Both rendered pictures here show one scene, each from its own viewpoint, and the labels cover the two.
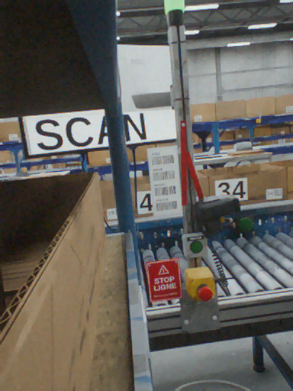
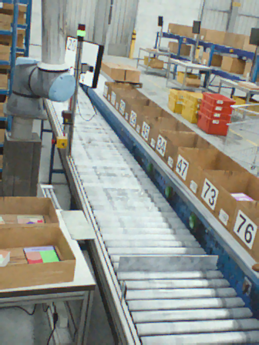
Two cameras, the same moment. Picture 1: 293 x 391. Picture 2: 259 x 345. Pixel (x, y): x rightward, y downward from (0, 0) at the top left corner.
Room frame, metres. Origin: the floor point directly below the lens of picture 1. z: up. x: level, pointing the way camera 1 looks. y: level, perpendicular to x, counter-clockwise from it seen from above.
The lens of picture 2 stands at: (0.69, -3.16, 1.76)
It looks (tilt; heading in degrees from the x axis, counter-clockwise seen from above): 19 degrees down; 77
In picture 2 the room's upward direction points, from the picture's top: 9 degrees clockwise
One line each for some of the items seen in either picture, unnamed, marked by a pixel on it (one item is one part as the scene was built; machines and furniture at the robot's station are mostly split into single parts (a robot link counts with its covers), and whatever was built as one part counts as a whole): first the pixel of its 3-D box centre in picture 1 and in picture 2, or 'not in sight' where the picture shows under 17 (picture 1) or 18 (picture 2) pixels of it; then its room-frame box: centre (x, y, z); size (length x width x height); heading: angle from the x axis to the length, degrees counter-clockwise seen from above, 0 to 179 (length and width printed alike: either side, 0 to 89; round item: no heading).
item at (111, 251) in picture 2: not in sight; (156, 252); (1.29, -1.41, 0.73); 0.52 x 0.05 x 0.05; 4
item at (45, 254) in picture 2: not in sight; (43, 260); (0.76, -1.57, 0.76); 0.19 x 0.14 x 0.02; 103
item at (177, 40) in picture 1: (188, 191); (72, 106); (0.91, -0.12, 1.11); 0.12 x 0.05 x 0.88; 94
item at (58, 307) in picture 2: not in sight; (53, 297); (0.83, -1.34, 0.41); 0.45 x 0.06 x 0.08; 100
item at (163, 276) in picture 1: (174, 279); not in sight; (0.88, -0.05, 0.85); 0.16 x 0.01 x 0.13; 94
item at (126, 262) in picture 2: not in sight; (168, 264); (1.30, -1.57, 0.77); 0.46 x 0.01 x 0.09; 4
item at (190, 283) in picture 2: not in sight; (174, 285); (1.31, -1.67, 0.73); 0.52 x 0.05 x 0.05; 4
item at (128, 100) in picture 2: not in sight; (139, 110); (1.58, 0.69, 0.97); 0.39 x 0.29 x 0.17; 94
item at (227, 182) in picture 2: not in sight; (240, 200); (1.73, -1.26, 0.97); 0.39 x 0.29 x 0.17; 94
